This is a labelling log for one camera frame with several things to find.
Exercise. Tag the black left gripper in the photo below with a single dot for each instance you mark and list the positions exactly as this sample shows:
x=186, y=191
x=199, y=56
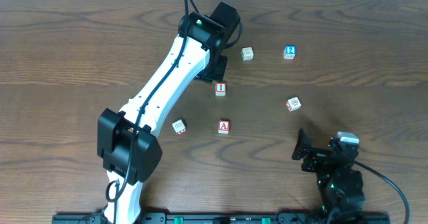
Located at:
x=215, y=70

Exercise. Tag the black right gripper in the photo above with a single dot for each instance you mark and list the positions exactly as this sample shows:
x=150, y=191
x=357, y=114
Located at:
x=314, y=156

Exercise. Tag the red I letter block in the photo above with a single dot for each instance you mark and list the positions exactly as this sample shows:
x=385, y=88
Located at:
x=220, y=89

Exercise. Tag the red A letter block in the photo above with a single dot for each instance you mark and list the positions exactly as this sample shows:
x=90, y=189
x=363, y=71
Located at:
x=224, y=127

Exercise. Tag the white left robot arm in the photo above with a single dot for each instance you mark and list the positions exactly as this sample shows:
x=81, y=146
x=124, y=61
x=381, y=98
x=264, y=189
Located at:
x=127, y=139

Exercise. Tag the green R letter block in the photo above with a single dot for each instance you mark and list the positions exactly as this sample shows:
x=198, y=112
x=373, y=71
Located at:
x=247, y=53

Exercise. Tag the M letter wooden block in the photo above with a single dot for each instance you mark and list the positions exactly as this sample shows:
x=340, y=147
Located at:
x=293, y=104

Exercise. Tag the red-sided plain wooden block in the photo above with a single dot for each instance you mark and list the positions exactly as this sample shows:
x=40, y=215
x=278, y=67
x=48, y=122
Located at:
x=179, y=126

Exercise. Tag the blue 2 number block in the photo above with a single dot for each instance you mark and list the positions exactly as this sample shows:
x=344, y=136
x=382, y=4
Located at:
x=289, y=52

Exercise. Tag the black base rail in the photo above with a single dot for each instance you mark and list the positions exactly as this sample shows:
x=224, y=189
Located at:
x=162, y=218

